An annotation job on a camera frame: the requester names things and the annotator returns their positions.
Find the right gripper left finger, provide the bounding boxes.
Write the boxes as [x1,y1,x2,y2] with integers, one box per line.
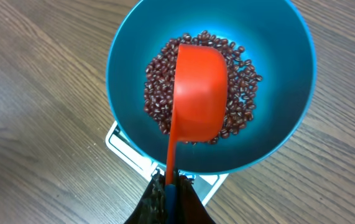
[124,170,167,224]

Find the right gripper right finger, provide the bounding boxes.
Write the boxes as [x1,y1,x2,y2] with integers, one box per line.
[173,170,215,224]

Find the red scoop with blue handle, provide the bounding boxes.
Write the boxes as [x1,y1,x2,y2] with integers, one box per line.
[165,44,228,223]

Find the white digital kitchen scale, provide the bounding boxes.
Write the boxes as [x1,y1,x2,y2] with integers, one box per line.
[105,121,228,206]

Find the red beans in bowl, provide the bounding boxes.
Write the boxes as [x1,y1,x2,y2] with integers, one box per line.
[144,30,262,144]

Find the blue metal bowl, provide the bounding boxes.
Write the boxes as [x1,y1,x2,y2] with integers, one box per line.
[106,0,316,175]

